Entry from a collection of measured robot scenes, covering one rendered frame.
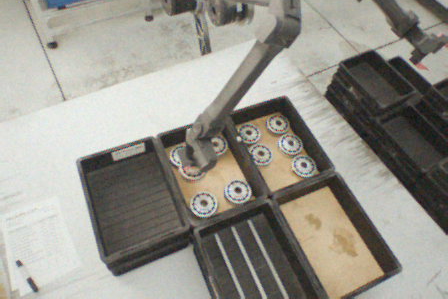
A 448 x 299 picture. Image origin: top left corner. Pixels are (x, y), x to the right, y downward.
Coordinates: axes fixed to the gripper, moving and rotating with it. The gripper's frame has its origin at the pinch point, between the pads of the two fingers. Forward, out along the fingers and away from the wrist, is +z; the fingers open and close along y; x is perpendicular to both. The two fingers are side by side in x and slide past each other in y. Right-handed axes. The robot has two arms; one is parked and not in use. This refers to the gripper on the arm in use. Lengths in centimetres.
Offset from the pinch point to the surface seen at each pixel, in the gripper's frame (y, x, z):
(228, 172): 14.7, -2.0, 13.9
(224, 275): -2.4, -37.3, 11.8
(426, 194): 126, -37, 59
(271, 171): 31.4, -7.8, 13.9
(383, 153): 124, -5, 66
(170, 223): -13.6, -13.4, 12.9
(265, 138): 36.4, 7.3, 14.8
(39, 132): -54, 51, 29
